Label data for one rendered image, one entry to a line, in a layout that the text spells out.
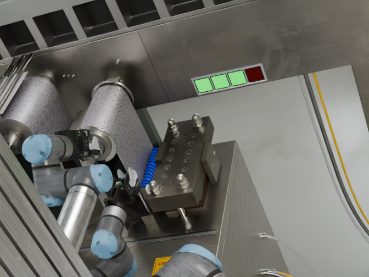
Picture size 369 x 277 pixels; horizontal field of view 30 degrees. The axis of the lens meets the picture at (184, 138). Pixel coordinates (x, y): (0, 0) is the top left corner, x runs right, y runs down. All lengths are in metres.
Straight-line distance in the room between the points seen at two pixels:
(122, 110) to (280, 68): 0.54
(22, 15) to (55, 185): 0.76
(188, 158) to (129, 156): 0.21
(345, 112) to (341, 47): 1.80
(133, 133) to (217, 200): 0.36
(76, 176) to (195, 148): 0.66
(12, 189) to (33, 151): 0.99
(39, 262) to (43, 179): 1.00
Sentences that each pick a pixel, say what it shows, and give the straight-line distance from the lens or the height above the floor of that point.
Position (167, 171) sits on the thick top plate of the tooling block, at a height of 1.03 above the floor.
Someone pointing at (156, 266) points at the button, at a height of 0.92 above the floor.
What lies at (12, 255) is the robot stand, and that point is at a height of 1.90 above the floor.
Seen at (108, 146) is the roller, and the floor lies 1.24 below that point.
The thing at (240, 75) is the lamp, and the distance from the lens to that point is 2.31.
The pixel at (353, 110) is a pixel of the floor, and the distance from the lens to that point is 4.02.
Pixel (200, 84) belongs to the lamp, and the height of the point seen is 1.19.
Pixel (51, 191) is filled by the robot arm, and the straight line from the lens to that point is 1.84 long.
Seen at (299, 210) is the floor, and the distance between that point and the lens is 3.50.
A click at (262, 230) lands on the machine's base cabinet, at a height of 0.53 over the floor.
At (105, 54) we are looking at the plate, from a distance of 2.37.
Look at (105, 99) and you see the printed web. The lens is 2.26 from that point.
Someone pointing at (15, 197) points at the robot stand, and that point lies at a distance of 0.85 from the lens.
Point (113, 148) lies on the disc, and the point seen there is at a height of 1.22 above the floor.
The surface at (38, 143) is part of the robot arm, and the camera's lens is 1.83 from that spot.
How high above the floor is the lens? 2.36
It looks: 33 degrees down
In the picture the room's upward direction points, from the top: 24 degrees counter-clockwise
